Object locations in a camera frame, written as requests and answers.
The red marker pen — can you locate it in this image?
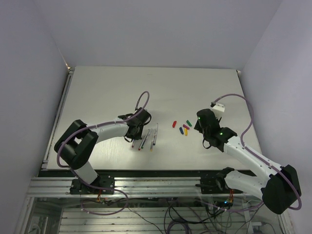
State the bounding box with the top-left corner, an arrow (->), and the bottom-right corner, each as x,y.
138,129 -> 151,151

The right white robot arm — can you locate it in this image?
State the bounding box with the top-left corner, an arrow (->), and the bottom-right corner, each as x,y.
195,109 -> 301,215

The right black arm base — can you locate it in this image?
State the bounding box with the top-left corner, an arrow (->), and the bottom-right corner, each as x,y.
195,167 -> 234,194

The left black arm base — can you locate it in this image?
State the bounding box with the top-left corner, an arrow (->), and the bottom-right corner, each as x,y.
69,175 -> 115,195

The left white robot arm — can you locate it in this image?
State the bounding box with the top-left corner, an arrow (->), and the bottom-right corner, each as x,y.
54,108 -> 152,194

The green marker pen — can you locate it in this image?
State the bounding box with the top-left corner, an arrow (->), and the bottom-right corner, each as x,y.
140,129 -> 152,149

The blue marker pen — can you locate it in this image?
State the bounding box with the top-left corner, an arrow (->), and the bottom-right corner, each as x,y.
153,123 -> 158,145

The yellow marker pen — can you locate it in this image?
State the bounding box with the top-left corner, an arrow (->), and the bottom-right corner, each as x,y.
150,129 -> 157,152

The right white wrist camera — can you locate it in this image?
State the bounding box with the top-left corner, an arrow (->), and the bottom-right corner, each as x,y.
210,102 -> 225,113

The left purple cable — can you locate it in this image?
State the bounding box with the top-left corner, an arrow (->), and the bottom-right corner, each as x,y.
56,91 -> 150,169

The aluminium mounting rail frame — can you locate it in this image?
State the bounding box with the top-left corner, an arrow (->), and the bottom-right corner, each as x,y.
22,176 -> 286,234

